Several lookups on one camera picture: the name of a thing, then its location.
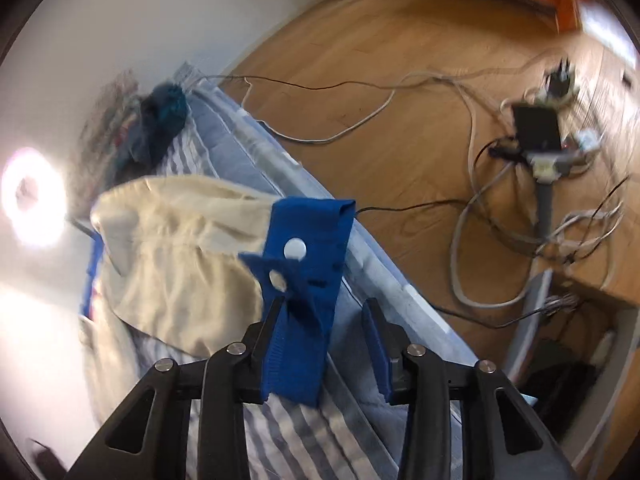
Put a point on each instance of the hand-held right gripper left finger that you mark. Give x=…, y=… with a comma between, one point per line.
x=265, y=330

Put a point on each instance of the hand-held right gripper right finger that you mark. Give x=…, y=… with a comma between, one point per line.
x=375, y=355

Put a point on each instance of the beige and blue work jacket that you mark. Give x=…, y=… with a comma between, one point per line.
x=175, y=260

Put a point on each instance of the dark folded clothes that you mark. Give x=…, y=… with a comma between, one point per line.
x=160, y=110

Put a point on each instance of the bed with striped sheet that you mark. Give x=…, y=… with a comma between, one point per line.
x=310, y=450

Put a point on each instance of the folded floral quilt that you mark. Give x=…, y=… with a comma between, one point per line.
x=107, y=110

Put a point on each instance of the grey stand with black device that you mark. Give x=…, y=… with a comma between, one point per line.
x=537, y=125

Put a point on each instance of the white power strip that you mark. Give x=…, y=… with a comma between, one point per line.
x=555, y=92

